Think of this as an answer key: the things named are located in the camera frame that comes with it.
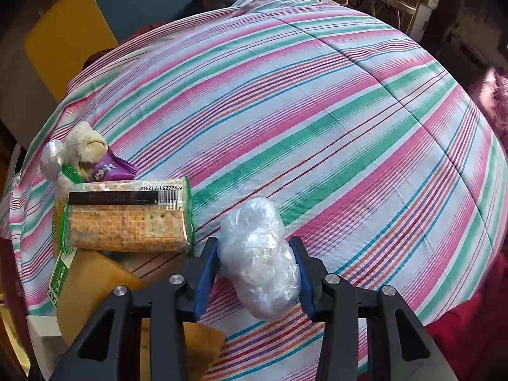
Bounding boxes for pink pillow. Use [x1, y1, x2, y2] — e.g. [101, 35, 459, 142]
[466, 67, 508, 136]

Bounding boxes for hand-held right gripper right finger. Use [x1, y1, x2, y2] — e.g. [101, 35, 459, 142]
[288, 236, 457, 381]

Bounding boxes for cracker packet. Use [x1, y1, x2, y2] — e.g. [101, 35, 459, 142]
[59, 177, 195, 257]

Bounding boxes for striped bed sheet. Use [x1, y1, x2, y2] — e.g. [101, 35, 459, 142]
[8, 0, 498, 381]

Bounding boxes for green snack packet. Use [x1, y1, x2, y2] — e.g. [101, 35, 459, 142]
[47, 164, 84, 309]

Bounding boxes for yellow sponge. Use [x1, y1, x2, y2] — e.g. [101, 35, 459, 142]
[56, 249, 226, 381]

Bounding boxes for wooden chair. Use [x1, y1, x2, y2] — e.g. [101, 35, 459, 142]
[367, 0, 426, 34]

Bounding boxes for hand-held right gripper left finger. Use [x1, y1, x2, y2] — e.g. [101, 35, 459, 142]
[50, 236, 221, 381]

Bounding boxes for cream sock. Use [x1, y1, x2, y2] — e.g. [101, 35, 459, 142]
[63, 122, 109, 179]

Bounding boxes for yellow blue grey headboard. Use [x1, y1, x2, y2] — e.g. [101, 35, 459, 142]
[0, 0, 247, 104]

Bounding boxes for small clear plastic bag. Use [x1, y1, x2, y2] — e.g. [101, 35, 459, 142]
[40, 139, 66, 181]

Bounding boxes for purple snack packet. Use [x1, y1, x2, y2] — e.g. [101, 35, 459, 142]
[90, 148, 137, 183]

